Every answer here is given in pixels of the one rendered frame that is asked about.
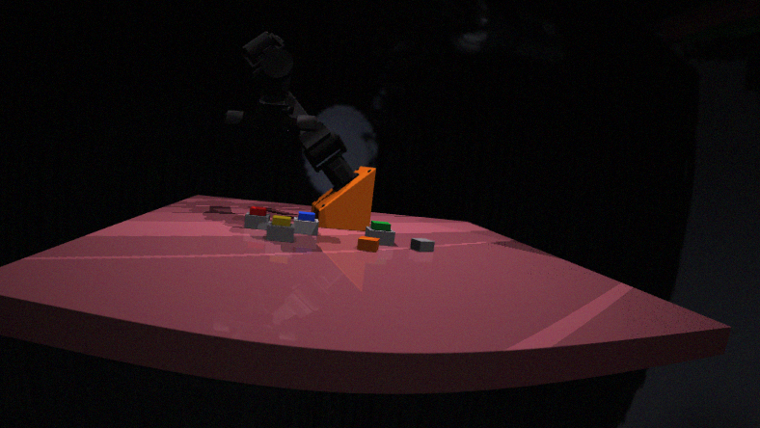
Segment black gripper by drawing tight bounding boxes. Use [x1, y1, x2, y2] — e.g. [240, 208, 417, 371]
[224, 85, 317, 165]

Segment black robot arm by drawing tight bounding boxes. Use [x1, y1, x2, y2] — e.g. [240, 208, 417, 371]
[241, 32, 359, 191]

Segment blue button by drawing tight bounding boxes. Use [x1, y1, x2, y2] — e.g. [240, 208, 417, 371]
[293, 211, 319, 236]

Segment yellow button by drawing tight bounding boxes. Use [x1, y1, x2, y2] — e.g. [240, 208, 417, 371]
[266, 215, 294, 243]

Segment red button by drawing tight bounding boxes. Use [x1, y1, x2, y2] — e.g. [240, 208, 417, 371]
[244, 206, 270, 230]

